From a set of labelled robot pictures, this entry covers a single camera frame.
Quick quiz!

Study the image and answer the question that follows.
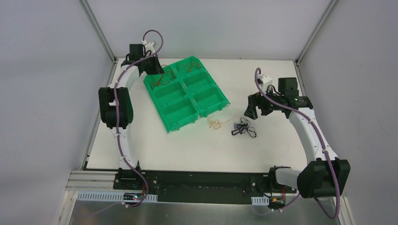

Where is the red cable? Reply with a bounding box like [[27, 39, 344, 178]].
[[150, 64, 177, 89]]

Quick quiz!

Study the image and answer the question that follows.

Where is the cable bundle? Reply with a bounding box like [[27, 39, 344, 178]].
[[230, 117, 258, 139]]

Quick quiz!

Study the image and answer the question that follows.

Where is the orange thin cable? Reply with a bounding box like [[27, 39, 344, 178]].
[[177, 62, 202, 74]]

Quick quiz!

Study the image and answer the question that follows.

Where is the yellow cable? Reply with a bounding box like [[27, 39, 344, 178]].
[[207, 113, 237, 130]]

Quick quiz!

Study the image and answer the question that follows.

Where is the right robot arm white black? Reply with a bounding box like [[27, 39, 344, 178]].
[[244, 77, 351, 198]]

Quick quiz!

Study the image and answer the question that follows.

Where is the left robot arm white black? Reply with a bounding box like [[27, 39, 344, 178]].
[[98, 41, 163, 190]]

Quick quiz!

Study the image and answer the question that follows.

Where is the green compartment bin tray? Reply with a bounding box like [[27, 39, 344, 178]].
[[143, 56, 230, 132]]

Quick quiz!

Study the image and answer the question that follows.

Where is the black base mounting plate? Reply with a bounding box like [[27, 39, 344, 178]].
[[113, 169, 297, 204]]

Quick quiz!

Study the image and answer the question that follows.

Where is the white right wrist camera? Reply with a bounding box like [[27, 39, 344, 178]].
[[257, 74, 273, 92]]

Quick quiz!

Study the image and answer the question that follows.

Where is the white small cable duct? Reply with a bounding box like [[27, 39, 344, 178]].
[[251, 196, 269, 206]]

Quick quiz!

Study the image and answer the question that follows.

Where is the white slotted cable duct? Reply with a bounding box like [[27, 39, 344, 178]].
[[76, 191, 158, 203]]

